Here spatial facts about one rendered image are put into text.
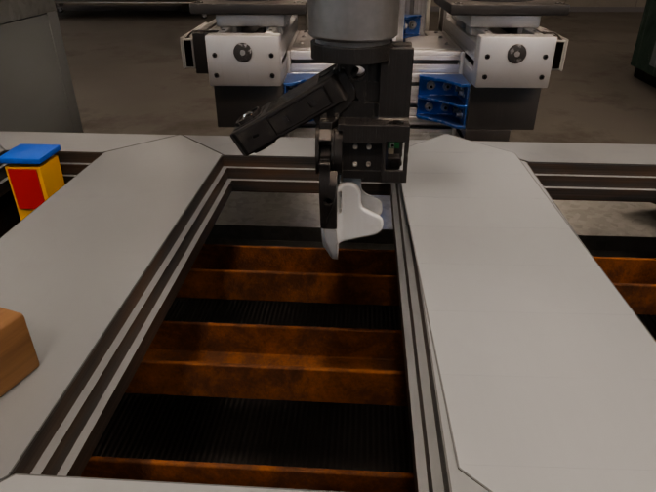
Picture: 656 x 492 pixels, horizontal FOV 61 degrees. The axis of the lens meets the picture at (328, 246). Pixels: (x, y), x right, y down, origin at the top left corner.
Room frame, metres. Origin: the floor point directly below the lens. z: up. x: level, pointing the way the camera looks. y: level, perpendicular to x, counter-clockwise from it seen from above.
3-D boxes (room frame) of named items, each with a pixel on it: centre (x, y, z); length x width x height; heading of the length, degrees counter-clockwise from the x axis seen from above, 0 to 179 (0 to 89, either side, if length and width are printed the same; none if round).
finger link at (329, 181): (0.47, 0.00, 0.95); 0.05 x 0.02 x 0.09; 176
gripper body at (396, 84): (0.49, -0.03, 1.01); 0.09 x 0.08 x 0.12; 86
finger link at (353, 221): (0.48, -0.02, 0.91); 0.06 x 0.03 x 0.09; 86
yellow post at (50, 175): (0.74, 0.42, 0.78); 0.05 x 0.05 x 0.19; 86
